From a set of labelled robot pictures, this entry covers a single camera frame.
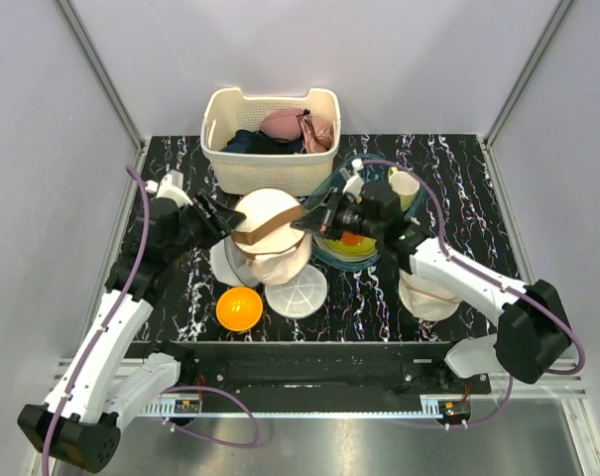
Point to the beige brown-trimmed laundry bag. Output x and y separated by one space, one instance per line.
272 249

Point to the clear blue plastic tray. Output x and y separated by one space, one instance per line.
364 168

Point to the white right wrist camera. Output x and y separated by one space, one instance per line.
353 183

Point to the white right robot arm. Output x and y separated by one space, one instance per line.
532 327

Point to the pink bra in basket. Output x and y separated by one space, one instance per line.
297 125

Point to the orange translucent cup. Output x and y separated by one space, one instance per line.
351 239

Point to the beige bra-print laundry bag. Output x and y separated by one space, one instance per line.
425 300

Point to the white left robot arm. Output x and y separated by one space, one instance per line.
82 419

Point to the orange plastic bowl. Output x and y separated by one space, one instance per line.
239 309

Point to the yellow-green mug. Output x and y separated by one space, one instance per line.
405 186

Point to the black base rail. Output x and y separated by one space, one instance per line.
312 378

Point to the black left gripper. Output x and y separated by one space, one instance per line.
216 229

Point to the cream plastic laundry basket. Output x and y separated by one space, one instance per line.
230 110

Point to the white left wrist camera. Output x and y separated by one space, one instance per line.
170 186

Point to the yellow-green plate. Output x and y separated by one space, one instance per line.
347 254

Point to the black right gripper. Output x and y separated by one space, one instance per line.
325 218

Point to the white mesh laundry bag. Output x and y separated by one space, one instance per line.
300 297

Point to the dark navy clothes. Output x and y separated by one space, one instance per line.
258 143

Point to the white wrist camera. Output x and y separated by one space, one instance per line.
353 183
170 186

